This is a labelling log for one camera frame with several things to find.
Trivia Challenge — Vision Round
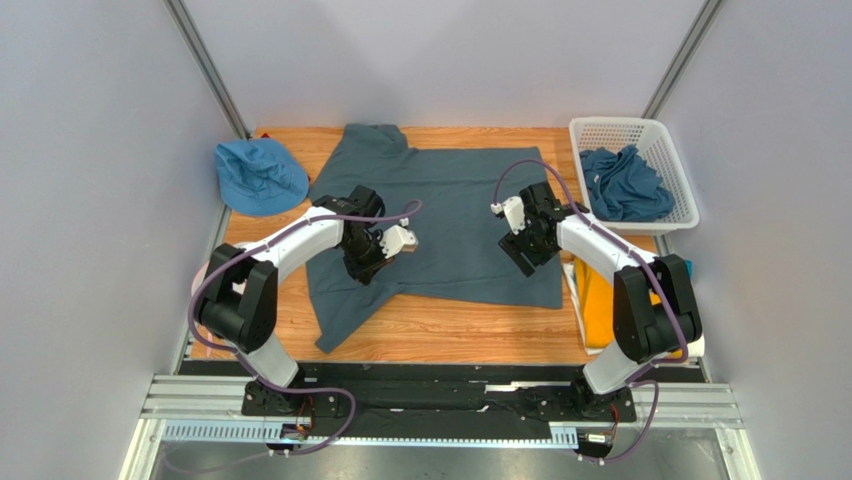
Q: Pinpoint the aluminium frame rail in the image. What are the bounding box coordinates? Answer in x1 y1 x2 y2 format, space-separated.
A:
121 375 760 479

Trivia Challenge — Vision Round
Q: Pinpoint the white pink mesh laundry bag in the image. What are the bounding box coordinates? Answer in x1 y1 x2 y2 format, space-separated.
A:
191 262 213 359

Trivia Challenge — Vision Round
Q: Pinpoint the white plastic basket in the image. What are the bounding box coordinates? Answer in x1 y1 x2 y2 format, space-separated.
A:
569 116 700 236

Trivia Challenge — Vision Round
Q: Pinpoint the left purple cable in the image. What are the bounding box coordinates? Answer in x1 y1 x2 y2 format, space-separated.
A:
187 199 425 457

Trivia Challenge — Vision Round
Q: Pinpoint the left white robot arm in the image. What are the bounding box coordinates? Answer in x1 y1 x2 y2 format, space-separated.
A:
188 185 422 414

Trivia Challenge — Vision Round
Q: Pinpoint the aluminium corner post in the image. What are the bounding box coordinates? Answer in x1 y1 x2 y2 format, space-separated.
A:
642 0 726 119
164 0 252 140

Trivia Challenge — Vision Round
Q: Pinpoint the blue bucket hat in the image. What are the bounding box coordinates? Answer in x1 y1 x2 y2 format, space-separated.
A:
214 138 310 217

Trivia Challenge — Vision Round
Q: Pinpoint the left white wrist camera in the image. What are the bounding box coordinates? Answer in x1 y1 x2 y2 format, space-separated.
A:
380 225 419 258

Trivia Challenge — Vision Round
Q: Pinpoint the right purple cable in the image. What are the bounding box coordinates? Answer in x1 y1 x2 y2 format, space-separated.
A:
492 158 691 465

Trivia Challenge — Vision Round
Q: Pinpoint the grey-blue t shirt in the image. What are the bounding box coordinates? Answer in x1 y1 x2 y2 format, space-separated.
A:
306 124 563 353
579 145 675 223

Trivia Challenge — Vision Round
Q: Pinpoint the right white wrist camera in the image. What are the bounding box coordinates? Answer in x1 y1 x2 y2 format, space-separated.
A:
490 196 526 234

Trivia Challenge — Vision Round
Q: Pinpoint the grey-blue t shirt in basket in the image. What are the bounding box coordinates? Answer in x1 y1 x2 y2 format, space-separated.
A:
579 145 675 223

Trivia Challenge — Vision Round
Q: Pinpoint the right aluminium corner post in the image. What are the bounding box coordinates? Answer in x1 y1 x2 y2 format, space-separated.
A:
642 0 726 119

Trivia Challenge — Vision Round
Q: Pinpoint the purple cable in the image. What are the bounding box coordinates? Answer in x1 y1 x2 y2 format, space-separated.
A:
492 158 691 465
187 199 425 457

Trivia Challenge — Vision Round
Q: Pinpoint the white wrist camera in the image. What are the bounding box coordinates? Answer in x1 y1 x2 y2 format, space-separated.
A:
490 196 526 234
380 225 419 258

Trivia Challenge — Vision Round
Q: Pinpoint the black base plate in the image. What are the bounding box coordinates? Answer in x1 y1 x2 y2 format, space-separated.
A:
179 359 707 442

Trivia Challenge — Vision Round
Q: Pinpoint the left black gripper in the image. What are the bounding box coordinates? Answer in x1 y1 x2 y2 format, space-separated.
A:
341 232 395 287

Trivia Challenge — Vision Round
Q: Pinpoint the left aluminium corner post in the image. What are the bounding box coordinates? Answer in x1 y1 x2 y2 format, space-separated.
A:
164 0 252 140

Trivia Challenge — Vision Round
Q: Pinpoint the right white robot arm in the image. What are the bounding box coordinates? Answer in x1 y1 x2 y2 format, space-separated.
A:
490 182 703 418

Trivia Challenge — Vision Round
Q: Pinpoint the folded white t shirt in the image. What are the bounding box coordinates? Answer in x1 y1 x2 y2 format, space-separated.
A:
563 260 706 361

